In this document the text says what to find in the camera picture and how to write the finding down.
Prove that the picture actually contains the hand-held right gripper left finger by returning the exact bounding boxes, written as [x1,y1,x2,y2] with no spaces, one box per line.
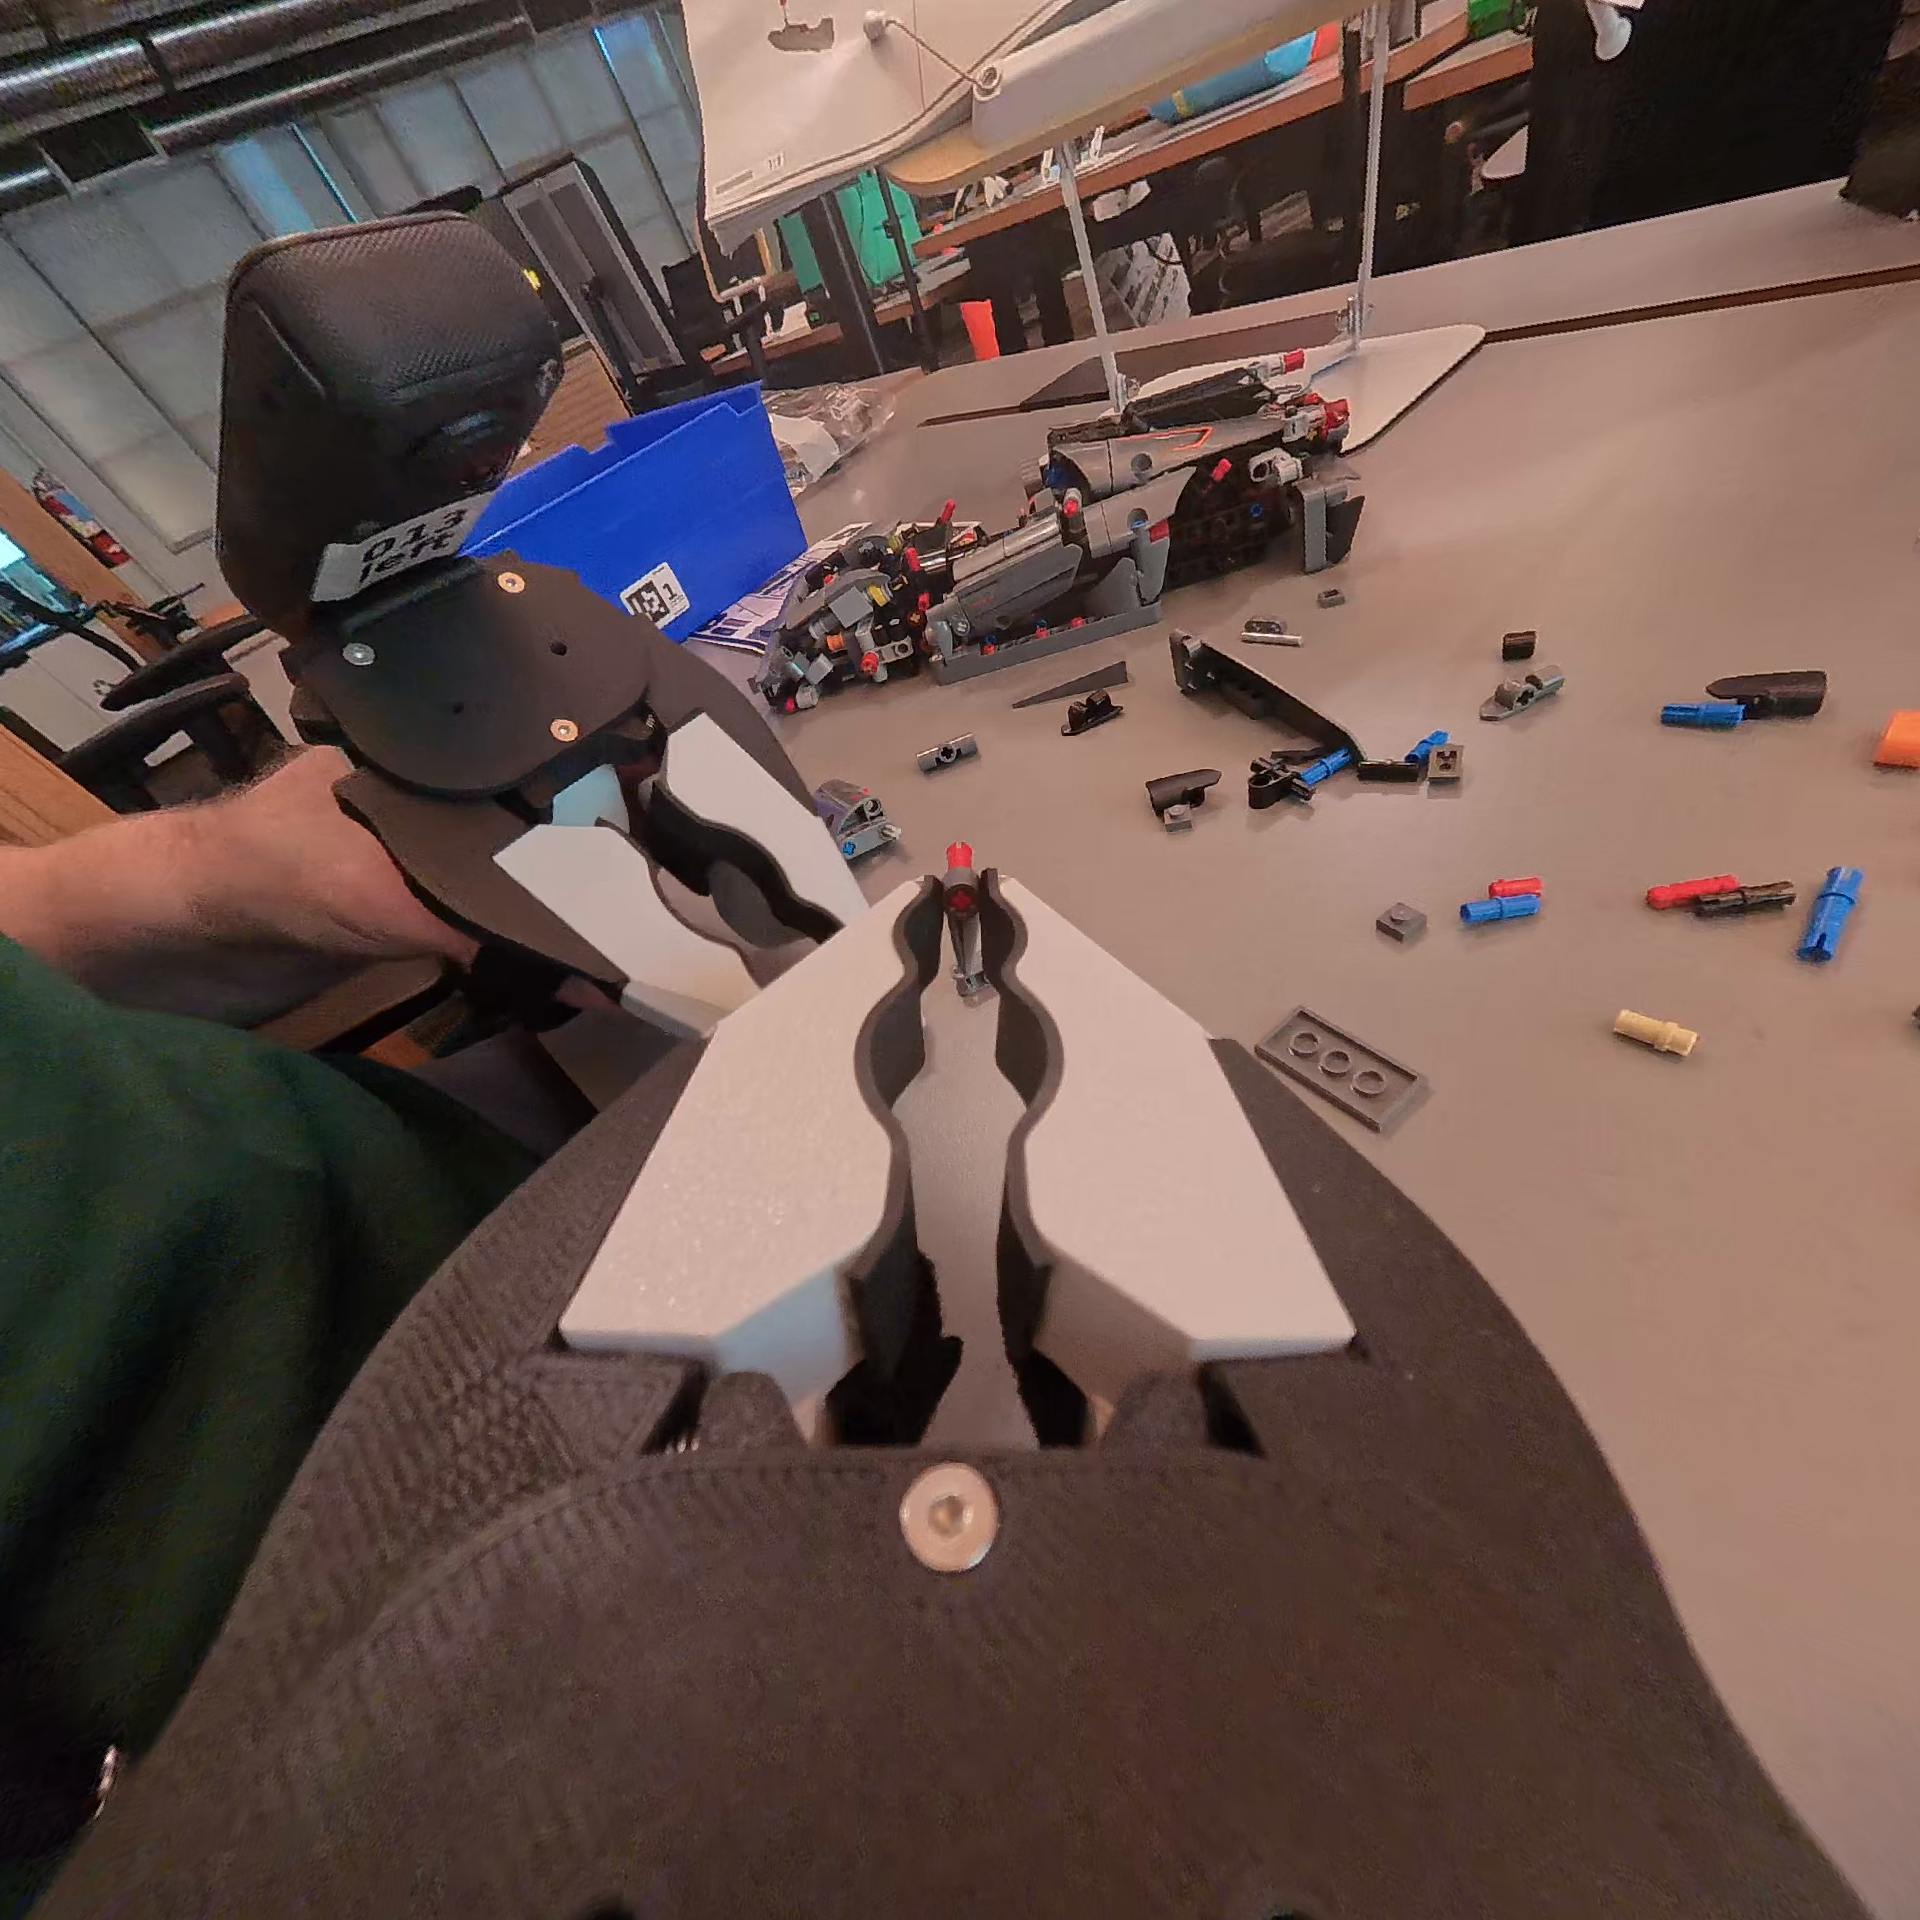
[559,877,964,1448]

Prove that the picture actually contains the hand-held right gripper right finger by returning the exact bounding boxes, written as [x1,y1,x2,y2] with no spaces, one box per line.
[988,873,1360,1448]

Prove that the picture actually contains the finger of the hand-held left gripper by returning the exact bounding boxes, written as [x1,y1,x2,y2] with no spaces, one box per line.
[491,761,761,1041]
[643,710,875,950]

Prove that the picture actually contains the dark grey lego wedge panel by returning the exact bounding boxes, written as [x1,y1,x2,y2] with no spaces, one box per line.
[812,777,905,864]

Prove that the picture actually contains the blue plastic storage bin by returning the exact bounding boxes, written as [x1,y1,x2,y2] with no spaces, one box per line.
[461,381,812,646]

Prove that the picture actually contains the lego car model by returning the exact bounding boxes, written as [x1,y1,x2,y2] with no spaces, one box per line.
[749,346,1368,718]

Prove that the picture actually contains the person's left forearm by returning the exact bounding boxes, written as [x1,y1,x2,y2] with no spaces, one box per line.
[0,815,201,981]

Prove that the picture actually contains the dark grey holed lego plate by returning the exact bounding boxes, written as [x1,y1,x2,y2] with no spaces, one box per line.
[1253,1006,1430,1135]

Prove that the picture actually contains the lego sticker sheet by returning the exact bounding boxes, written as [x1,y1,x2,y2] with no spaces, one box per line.
[693,520,880,648]

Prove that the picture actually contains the black lego connector blue pin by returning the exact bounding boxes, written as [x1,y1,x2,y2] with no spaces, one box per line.
[1244,743,1360,814]

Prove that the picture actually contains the long dark grey lego beam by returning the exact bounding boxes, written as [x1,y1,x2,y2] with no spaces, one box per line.
[1168,627,1368,769]

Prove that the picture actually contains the lego instruction booklet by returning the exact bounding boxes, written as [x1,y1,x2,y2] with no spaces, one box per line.
[681,0,1119,261]

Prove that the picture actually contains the scattered small lego pieces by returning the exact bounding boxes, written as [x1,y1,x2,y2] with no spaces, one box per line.
[1375,631,1920,1067]

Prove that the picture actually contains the person's left hand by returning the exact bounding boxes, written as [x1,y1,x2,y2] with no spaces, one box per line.
[172,747,485,968]

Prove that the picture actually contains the black office chair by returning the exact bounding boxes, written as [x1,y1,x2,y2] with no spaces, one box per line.
[57,613,304,815]

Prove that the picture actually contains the white book stand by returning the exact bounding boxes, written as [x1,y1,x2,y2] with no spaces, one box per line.
[885,0,1491,455]

